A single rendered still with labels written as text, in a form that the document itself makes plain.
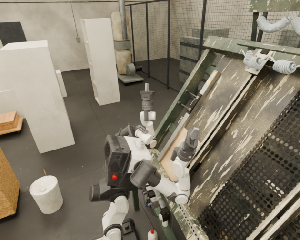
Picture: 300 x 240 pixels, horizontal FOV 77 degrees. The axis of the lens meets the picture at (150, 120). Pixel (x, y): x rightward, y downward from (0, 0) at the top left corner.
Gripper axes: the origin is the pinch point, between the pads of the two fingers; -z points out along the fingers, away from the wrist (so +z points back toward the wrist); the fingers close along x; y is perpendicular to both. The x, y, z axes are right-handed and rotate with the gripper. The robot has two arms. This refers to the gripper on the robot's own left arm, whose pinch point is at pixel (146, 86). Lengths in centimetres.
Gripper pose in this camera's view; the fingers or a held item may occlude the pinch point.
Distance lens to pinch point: 150.0
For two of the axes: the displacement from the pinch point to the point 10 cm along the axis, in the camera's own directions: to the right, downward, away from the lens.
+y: -6.1, 2.1, -7.7
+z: 0.3, 9.7, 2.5
